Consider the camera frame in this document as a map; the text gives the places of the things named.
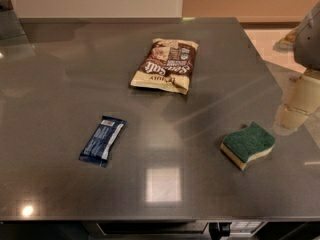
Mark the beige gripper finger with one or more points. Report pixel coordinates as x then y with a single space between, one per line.
302 101

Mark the white label under table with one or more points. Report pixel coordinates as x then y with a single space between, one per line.
245 227

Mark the brown sea salt chip bag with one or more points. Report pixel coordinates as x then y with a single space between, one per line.
168 66

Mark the green and yellow sponge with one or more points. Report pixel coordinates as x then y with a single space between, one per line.
248 144

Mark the blue snack bar wrapper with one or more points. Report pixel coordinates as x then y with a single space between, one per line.
98 148

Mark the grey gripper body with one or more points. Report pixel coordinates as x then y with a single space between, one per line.
309 43

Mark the black knob under table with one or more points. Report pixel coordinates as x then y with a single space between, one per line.
219 230

